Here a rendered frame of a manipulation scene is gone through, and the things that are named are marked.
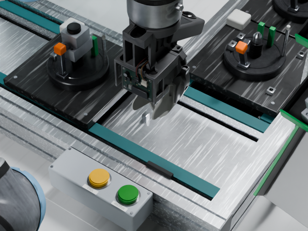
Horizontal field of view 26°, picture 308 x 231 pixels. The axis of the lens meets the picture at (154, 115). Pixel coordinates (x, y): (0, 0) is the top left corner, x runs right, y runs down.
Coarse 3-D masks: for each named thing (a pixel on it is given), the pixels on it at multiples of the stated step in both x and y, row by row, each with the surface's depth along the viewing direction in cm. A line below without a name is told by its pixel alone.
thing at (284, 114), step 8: (304, 80) 110; (304, 88) 111; (296, 96) 111; (304, 96) 111; (288, 104) 110; (296, 104) 111; (304, 104) 111; (280, 112) 110; (288, 112) 111; (296, 112) 110; (296, 120) 108; (304, 128) 108
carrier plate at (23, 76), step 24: (48, 48) 156; (120, 48) 156; (24, 72) 150; (120, 72) 150; (48, 96) 145; (72, 96) 145; (96, 96) 145; (120, 96) 147; (72, 120) 142; (96, 120) 142
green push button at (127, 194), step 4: (120, 188) 128; (124, 188) 128; (128, 188) 128; (132, 188) 128; (136, 188) 128; (120, 192) 127; (124, 192) 127; (128, 192) 127; (132, 192) 127; (136, 192) 127; (120, 196) 126; (124, 196) 126; (128, 196) 126; (132, 196) 126; (136, 196) 127; (120, 200) 127; (124, 200) 126; (128, 200) 126; (132, 200) 126; (136, 200) 127
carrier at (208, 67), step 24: (240, 24) 159; (264, 24) 151; (216, 48) 156; (264, 48) 153; (288, 48) 156; (192, 72) 150; (216, 72) 150; (240, 72) 148; (264, 72) 147; (288, 72) 150; (240, 96) 145; (264, 96) 145; (288, 96) 145
